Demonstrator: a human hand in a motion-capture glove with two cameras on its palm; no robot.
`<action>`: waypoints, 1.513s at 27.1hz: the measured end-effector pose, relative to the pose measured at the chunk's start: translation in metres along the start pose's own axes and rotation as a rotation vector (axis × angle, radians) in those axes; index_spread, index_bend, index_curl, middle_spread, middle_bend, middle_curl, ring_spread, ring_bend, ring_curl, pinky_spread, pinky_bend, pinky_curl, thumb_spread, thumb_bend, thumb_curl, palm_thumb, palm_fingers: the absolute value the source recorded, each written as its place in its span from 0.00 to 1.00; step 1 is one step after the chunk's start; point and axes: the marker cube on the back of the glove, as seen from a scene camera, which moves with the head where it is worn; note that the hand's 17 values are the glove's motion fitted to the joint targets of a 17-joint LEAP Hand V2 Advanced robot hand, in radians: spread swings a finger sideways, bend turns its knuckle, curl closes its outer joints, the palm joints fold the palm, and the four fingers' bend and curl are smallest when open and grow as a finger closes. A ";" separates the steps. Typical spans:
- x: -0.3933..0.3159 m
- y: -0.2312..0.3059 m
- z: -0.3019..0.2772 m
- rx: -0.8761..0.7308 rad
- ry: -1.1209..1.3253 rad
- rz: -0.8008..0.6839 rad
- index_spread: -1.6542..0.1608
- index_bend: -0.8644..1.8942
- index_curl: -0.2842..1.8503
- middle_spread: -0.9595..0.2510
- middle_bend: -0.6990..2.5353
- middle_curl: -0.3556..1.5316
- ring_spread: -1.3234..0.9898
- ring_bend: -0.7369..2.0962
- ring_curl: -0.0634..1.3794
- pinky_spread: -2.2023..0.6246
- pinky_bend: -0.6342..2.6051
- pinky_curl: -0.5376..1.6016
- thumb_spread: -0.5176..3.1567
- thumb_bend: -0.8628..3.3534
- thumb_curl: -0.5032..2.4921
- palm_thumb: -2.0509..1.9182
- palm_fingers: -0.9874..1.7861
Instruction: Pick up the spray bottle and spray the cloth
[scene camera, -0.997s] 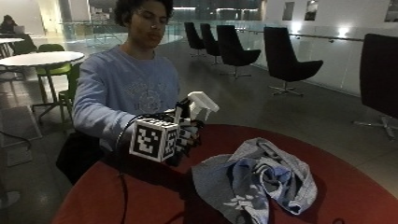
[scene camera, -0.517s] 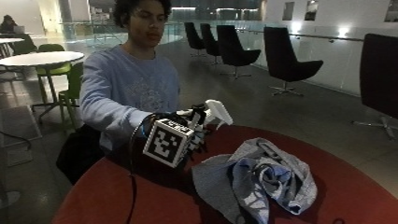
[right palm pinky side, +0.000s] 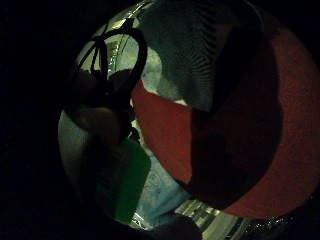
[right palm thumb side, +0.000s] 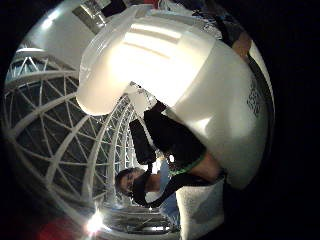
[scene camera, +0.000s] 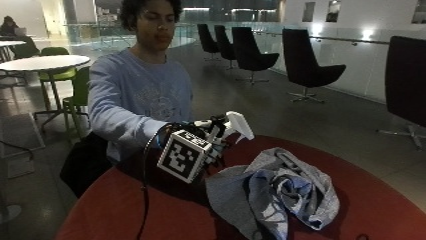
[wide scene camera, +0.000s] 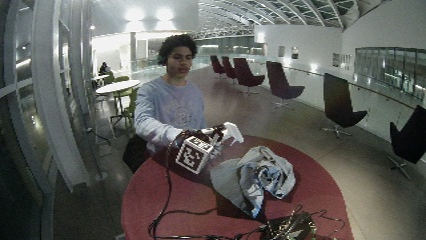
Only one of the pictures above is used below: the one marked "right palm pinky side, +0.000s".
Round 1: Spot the red fabric round object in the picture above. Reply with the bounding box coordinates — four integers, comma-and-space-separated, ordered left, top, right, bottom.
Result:
131, 26, 320, 219

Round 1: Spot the the person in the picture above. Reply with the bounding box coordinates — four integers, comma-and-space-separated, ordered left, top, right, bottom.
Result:
58, 68, 189, 229

